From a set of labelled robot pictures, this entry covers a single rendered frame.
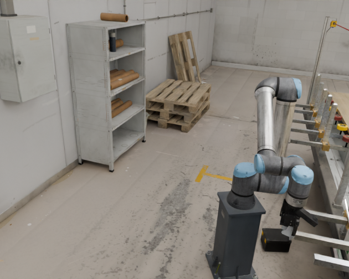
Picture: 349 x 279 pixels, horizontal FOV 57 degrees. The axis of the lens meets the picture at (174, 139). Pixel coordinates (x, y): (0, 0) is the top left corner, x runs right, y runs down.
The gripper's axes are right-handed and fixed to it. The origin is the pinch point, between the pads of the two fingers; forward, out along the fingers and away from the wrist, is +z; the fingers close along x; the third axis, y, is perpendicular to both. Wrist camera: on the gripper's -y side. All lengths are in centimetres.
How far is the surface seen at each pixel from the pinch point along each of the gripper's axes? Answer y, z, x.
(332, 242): -17.0, -3.2, 1.5
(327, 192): -28, 13, -70
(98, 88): 182, -13, -151
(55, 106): 217, 3, -126
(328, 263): -9.8, -12.5, 26.5
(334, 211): -29, 13, -49
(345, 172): -30, -12, -53
